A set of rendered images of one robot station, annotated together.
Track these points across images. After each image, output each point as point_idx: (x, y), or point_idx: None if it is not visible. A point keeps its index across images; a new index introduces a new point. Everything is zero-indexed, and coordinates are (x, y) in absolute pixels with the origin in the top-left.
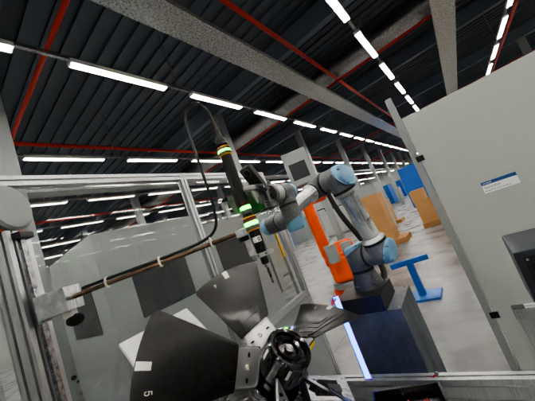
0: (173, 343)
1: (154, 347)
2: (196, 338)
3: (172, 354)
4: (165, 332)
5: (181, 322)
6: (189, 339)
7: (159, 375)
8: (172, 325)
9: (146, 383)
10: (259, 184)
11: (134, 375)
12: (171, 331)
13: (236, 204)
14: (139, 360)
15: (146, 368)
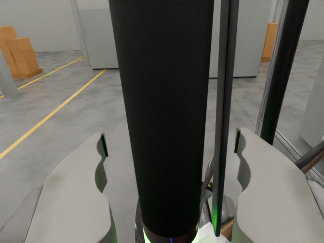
0: (207, 175)
1: (211, 163)
2: (201, 193)
3: (205, 177)
4: (212, 166)
5: (209, 176)
6: (203, 187)
7: (206, 175)
8: (212, 168)
9: (208, 168)
10: (6, 236)
11: (210, 159)
12: (210, 170)
13: (212, 198)
14: (212, 158)
15: (209, 165)
